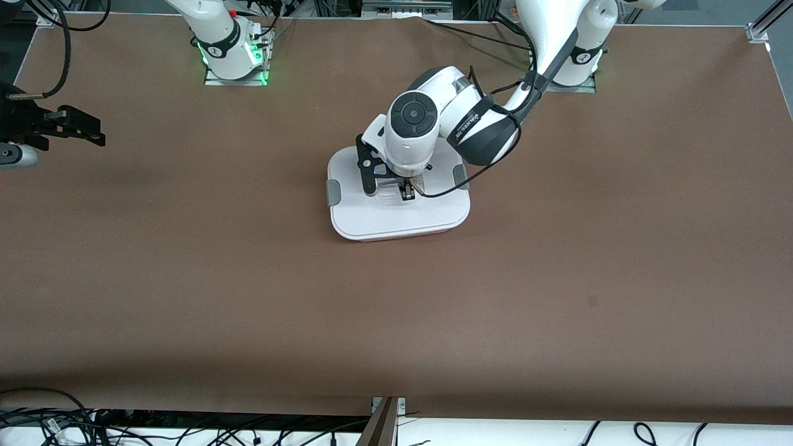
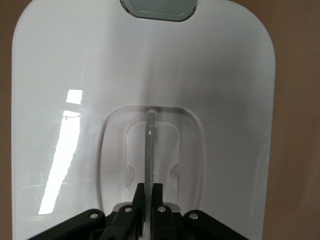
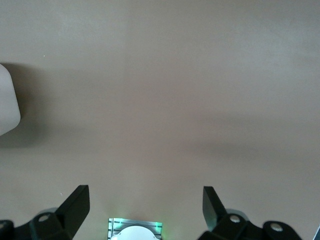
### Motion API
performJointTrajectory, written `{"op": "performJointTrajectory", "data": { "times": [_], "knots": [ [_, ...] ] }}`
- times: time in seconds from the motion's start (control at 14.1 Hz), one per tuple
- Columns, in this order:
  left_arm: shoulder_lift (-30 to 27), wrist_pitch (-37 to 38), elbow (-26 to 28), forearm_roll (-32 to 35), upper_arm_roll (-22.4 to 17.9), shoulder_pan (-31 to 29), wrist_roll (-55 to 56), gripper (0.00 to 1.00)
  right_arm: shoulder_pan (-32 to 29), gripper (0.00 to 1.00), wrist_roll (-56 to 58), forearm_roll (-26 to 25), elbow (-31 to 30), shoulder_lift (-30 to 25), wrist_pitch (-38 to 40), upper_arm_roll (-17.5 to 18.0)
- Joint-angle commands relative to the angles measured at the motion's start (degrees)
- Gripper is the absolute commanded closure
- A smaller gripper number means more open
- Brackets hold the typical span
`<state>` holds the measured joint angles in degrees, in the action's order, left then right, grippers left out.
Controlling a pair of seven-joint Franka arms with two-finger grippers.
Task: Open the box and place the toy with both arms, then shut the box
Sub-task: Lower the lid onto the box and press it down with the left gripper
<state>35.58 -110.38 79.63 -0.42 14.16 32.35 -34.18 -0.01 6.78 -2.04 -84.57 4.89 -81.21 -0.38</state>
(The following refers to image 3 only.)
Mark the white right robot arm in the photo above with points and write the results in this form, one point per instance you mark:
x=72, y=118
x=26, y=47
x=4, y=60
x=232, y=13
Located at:
x=135, y=233

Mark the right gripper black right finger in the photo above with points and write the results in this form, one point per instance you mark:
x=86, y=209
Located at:
x=215, y=217

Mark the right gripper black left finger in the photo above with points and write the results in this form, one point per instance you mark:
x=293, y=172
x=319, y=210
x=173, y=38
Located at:
x=72, y=215

